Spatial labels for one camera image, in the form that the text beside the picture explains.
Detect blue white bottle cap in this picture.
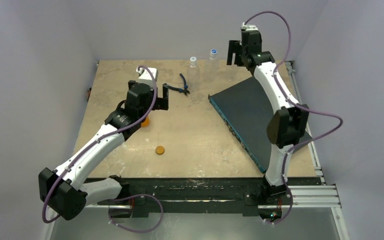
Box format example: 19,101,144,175
210,49,217,56

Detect orange juice bottle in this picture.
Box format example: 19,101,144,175
141,116,150,128

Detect clear plastic bottle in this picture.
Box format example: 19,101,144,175
204,51,219,83

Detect orange bottle cap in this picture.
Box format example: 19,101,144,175
155,145,165,155

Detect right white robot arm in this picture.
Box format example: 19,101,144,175
226,24,309,204

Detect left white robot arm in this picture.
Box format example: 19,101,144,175
38,80,169,223

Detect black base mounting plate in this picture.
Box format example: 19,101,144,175
96,177,294,223

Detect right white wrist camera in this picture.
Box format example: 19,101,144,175
240,22,259,33

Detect blue handled pliers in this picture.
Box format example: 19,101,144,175
163,73,191,96

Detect dark network switch box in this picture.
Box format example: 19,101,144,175
207,75,314,175

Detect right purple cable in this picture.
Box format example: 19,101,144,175
243,10,344,186

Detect purple cable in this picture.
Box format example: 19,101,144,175
243,10,344,186
42,65,158,224

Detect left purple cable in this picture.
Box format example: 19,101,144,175
42,65,158,224

